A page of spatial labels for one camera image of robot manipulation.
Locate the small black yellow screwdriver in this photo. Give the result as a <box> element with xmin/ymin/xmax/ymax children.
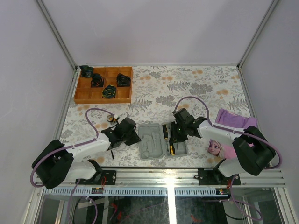
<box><xmin>162</xmin><ymin>125</ymin><xmax>169</xmax><ymax>151</ymax></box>

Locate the large black yellow screwdriver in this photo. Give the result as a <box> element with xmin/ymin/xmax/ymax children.
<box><xmin>169</xmin><ymin>144</ymin><xmax>175</xmax><ymax>155</ymax></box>

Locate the grey plastic tool case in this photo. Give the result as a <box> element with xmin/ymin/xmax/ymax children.
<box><xmin>138</xmin><ymin>122</ymin><xmax>188</xmax><ymax>160</ymax></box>

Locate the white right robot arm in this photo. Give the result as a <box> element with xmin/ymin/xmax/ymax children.
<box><xmin>171</xmin><ymin>108</ymin><xmax>276</xmax><ymax>184</ymax></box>

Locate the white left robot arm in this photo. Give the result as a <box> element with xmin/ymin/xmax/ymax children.
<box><xmin>32</xmin><ymin>118</ymin><xmax>141</xmax><ymax>189</ymax></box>

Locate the black hex key holder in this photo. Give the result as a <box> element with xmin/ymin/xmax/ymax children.
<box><xmin>109</xmin><ymin>117</ymin><xmax>119</xmax><ymax>124</ymax></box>

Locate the black electrical tape roll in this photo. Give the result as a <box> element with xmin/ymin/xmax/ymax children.
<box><xmin>107</xmin><ymin>115</ymin><xmax>114</xmax><ymax>123</ymax></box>

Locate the black blue tape roll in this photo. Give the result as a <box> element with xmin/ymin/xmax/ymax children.
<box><xmin>102</xmin><ymin>85</ymin><xmax>116</xmax><ymax>99</ymax></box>

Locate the purple princess print bag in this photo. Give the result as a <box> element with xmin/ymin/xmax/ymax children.
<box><xmin>207</xmin><ymin>108</ymin><xmax>257</xmax><ymax>161</ymax></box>

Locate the black tape roll right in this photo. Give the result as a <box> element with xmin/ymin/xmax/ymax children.
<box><xmin>116</xmin><ymin>73</ymin><xmax>131</xmax><ymax>87</ymax></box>

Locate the black tape roll top-left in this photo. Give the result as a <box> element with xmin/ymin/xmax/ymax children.
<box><xmin>80</xmin><ymin>65</ymin><xmax>94</xmax><ymax>78</ymax></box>

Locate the aluminium front rail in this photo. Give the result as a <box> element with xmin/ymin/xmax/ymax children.
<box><xmin>35</xmin><ymin>167</ymin><xmax>287</xmax><ymax>187</ymax></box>

